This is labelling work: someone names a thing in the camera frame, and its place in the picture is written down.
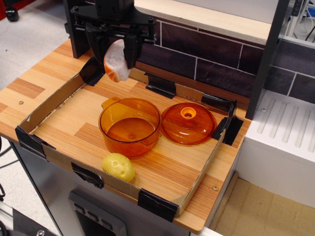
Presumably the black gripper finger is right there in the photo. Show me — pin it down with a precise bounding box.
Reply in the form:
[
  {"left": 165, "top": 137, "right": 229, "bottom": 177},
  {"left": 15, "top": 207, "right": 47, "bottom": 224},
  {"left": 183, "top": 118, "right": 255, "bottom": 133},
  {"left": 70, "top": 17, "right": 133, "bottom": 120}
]
[
  {"left": 124, "top": 34, "right": 143, "bottom": 69},
  {"left": 85, "top": 26, "right": 115, "bottom": 65}
]

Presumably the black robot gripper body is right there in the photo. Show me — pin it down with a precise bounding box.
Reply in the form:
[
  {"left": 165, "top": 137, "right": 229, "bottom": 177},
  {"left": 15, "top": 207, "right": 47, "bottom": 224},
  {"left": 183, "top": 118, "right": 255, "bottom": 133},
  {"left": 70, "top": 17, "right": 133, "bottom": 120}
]
[{"left": 70, "top": 0, "right": 157, "bottom": 44}]

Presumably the white and orange toy sushi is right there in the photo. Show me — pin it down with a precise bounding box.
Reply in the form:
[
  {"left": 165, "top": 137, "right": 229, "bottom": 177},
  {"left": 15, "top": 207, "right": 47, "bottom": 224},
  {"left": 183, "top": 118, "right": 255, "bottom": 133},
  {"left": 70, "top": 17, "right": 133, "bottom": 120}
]
[{"left": 103, "top": 39, "right": 130, "bottom": 83}]

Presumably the orange transparent plastic pot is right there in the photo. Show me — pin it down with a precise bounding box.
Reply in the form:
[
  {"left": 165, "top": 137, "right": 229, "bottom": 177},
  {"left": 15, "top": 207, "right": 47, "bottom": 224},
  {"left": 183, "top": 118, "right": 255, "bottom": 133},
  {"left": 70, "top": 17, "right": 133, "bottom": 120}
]
[{"left": 98, "top": 97, "right": 161, "bottom": 158}]

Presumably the orange transparent pot lid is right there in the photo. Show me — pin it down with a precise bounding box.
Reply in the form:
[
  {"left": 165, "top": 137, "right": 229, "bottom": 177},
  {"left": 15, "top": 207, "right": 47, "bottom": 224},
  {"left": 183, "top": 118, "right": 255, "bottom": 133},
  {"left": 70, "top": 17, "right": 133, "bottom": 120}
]
[{"left": 160, "top": 103, "right": 217, "bottom": 146}]

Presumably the cardboard fence with black tape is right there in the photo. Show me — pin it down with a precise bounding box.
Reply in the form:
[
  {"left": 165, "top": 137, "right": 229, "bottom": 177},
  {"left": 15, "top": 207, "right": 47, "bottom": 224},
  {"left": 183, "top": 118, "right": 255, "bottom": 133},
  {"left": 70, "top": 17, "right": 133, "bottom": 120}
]
[{"left": 16, "top": 70, "right": 250, "bottom": 221}]

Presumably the light wooden shelf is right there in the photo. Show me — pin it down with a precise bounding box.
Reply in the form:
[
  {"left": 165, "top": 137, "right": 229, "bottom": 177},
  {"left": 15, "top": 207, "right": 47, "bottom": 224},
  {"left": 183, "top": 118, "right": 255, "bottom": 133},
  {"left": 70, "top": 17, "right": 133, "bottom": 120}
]
[{"left": 134, "top": 0, "right": 271, "bottom": 45}]

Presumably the yellow toy potato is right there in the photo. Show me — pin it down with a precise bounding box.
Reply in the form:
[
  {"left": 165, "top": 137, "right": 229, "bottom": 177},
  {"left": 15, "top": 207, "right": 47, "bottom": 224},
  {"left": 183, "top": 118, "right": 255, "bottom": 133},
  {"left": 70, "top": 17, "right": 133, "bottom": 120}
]
[{"left": 102, "top": 153, "right": 135, "bottom": 182}]

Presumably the grey oven control panel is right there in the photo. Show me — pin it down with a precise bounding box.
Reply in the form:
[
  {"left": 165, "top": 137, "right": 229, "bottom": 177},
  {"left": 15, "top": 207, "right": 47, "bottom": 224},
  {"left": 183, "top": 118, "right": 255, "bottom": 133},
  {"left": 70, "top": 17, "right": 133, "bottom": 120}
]
[{"left": 68, "top": 192, "right": 128, "bottom": 236}]

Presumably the white toy sink drainboard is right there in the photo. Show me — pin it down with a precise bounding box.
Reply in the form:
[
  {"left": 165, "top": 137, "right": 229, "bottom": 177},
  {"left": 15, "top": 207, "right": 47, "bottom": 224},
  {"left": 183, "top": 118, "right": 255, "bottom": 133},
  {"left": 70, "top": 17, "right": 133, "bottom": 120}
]
[{"left": 236, "top": 91, "right": 315, "bottom": 207}]

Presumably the dark grey vertical post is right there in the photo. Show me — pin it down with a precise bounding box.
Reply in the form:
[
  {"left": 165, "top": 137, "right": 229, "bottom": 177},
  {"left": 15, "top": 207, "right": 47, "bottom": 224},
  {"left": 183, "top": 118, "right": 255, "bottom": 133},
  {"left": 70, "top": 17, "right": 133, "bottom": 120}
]
[{"left": 246, "top": 0, "right": 291, "bottom": 120}]

